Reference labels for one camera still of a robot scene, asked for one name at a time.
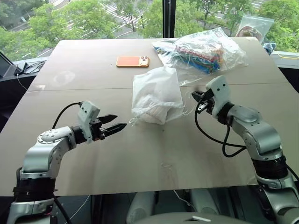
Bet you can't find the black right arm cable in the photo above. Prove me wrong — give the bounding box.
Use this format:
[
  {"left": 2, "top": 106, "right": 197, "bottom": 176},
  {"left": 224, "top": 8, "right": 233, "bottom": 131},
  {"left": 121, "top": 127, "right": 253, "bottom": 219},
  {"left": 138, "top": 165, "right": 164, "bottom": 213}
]
[{"left": 194, "top": 106, "right": 246, "bottom": 157}]

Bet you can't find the white folded towel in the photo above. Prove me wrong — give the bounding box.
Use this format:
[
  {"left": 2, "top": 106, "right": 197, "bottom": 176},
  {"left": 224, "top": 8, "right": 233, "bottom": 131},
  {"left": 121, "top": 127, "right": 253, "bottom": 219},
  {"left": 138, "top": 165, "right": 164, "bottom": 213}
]
[{"left": 139, "top": 95, "right": 169, "bottom": 125}]

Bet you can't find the blue crumpled cloth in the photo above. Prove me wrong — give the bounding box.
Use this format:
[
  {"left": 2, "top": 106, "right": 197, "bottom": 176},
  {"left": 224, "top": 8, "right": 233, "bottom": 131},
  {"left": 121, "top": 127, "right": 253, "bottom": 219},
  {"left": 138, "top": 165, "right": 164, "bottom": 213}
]
[{"left": 263, "top": 42, "right": 277, "bottom": 56}]

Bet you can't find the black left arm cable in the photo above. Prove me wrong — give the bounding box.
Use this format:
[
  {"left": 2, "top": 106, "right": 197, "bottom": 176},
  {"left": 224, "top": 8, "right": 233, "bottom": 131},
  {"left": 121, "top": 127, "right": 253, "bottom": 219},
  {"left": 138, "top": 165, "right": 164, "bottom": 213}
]
[{"left": 51, "top": 102, "right": 83, "bottom": 129}]

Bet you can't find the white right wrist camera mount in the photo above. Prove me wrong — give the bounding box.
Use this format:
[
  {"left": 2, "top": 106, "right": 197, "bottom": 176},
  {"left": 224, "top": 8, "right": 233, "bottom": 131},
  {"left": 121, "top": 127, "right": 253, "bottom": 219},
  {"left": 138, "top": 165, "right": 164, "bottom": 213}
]
[{"left": 205, "top": 75, "right": 231, "bottom": 117}]

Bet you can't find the thin white cable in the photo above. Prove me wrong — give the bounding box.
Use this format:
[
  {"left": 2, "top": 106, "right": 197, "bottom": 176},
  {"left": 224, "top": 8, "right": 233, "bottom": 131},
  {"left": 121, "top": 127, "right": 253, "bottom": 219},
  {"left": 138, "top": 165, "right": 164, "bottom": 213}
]
[{"left": 16, "top": 73, "right": 29, "bottom": 91}]

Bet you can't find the clear zip bag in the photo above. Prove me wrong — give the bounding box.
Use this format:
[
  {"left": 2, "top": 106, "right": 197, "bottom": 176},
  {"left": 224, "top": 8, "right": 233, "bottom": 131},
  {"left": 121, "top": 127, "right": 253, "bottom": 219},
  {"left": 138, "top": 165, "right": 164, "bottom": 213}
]
[{"left": 235, "top": 15, "right": 274, "bottom": 44}]

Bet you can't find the white translucent drawstring bag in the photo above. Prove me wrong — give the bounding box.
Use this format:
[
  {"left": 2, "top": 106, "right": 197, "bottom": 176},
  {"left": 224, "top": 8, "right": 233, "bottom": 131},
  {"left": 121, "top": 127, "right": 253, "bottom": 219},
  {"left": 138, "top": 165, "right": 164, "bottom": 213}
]
[{"left": 127, "top": 67, "right": 196, "bottom": 128}]

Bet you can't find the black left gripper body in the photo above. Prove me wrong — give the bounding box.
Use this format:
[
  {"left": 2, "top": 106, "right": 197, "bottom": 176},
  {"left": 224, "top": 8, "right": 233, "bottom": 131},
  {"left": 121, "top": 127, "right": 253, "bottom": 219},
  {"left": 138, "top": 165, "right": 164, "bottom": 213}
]
[{"left": 90, "top": 118, "right": 107, "bottom": 142}]

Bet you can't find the grey rounded robot leg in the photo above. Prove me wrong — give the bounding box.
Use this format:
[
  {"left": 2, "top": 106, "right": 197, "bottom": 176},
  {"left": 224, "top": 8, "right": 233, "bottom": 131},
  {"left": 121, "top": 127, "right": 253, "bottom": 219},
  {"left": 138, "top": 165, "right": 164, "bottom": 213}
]
[
  {"left": 126, "top": 191, "right": 156, "bottom": 224},
  {"left": 190, "top": 189, "right": 221, "bottom": 216}
]

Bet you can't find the yellow cable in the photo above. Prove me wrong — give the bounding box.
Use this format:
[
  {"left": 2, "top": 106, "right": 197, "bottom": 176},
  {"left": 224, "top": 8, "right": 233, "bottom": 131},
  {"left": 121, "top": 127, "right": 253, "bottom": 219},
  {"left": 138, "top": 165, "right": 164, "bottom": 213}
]
[{"left": 272, "top": 52, "right": 299, "bottom": 59}]

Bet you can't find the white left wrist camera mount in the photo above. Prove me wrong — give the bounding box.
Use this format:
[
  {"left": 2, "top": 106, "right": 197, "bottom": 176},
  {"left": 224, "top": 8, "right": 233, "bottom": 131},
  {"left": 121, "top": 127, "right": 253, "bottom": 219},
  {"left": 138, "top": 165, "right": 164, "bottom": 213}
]
[{"left": 78, "top": 100, "right": 100, "bottom": 143}]

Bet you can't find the clear plastic bag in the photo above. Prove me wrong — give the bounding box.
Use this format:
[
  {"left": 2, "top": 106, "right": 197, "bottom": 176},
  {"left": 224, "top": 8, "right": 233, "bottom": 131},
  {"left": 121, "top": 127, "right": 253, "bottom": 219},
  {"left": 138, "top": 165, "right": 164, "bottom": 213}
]
[{"left": 153, "top": 27, "right": 247, "bottom": 86}]

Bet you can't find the black window post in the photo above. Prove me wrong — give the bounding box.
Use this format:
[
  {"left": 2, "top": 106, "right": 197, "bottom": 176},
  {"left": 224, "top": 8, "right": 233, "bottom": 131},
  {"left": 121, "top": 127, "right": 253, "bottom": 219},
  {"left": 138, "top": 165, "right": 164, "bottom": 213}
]
[{"left": 162, "top": 0, "right": 176, "bottom": 39}]

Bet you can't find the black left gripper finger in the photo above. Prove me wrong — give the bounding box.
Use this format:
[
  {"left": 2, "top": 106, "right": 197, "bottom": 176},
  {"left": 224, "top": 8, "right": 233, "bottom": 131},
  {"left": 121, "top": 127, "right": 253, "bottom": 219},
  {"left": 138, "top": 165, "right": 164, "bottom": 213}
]
[
  {"left": 99, "top": 114, "right": 118, "bottom": 125},
  {"left": 104, "top": 123, "right": 128, "bottom": 138}
]

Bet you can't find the white cable under table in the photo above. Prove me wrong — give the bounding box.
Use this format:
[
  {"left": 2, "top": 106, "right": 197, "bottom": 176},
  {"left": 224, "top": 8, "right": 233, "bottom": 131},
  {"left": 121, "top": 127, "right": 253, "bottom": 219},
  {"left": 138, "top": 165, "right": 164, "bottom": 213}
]
[{"left": 172, "top": 189, "right": 197, "bottom": 212}]

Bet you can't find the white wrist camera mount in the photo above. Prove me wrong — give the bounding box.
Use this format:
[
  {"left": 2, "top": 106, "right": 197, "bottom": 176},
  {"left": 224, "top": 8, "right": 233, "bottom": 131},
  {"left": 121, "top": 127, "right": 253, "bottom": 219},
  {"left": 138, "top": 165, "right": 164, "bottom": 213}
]
[
  {"left": 205, "top": 75, "right": 231, "bottom": 117},
  {"left": 78, "top": 100, "right": 100, "bottom": 143}
]

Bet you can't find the grey robot torso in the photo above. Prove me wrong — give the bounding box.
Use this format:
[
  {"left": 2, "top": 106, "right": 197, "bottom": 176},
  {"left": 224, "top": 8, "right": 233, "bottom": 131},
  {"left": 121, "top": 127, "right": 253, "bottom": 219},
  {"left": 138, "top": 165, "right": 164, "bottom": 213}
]
[{"left": 133, "top": 211, "right": 249, "bottom": 224}]

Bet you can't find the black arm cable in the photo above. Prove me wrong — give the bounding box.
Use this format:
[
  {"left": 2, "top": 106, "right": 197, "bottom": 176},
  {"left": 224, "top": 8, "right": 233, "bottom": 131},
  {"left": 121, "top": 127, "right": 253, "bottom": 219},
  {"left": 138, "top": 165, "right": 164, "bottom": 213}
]
[
  {"left": 51, "top": 102, "right": 83, "bottom": 129},
  {"left": 194, "top": 106, "right": 246, "bottom": 157}
]

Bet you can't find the orange smartphone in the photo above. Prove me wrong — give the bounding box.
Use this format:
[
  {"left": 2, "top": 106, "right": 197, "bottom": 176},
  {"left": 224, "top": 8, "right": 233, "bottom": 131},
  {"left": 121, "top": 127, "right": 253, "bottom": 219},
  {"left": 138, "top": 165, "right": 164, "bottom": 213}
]
[{"left": 116, "top": 56, "right": 150, "bottom": 69}]

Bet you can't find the black tangled cable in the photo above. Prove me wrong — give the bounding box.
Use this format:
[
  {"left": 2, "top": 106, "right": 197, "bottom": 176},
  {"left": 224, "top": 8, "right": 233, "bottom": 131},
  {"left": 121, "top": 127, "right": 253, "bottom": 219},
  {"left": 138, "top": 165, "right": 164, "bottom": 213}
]
[{"left": 25, "top": 60, "right": 48, "bottom": 74}]

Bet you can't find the black power adapter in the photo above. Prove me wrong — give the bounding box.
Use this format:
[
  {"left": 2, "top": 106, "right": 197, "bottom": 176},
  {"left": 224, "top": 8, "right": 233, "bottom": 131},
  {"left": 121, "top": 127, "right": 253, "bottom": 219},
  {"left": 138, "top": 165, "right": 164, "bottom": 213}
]
[{"left": 15, "top": 62, "right": 30, "bottom": 76}]

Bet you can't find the stack of colourful cloths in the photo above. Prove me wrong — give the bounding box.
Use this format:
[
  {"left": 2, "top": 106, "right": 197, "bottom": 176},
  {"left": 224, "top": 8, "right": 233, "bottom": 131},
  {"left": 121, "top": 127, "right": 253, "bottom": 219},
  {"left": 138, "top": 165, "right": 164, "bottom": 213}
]
[{"left": 156, "top": 43, "right": 223, "bottom": 73}]

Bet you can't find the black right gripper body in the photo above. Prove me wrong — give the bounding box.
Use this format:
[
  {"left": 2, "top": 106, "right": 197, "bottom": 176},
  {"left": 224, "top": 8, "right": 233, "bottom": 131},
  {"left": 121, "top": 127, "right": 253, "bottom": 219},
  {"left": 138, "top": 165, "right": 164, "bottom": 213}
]
[{"left": 197, "top": 88, "right": 215, "bottom": 115}]

